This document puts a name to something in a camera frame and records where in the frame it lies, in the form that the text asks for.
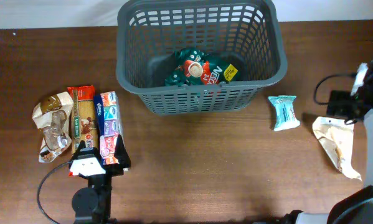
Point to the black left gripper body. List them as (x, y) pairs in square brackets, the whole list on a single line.
[(113, 169)]

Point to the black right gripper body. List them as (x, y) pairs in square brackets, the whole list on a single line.
[(343, 102)]

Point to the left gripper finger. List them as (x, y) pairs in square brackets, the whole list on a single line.
[(124, 161), (81, 146)]

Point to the beige snack bag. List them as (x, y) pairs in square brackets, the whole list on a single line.
[(336, 137)]

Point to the Kleenex tissue multipack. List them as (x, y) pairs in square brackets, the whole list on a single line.
[(109, 127)]

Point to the teal wet wipes pack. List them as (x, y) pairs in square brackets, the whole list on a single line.
[(285, 114)]

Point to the green Nescafe coffee bag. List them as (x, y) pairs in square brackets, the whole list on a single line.
[(195, 67)]

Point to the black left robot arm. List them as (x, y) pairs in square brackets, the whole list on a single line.
[(92, 204)]

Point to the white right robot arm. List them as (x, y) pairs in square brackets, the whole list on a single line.
[(357, 208)]

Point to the brown white cookie bag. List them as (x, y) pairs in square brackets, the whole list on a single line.
[(51, 116)]

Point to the orange spaghetti packet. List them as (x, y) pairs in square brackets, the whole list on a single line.
[(83, 117)]

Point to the grey plastic basket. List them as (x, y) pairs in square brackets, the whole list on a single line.
[(245, 34)]

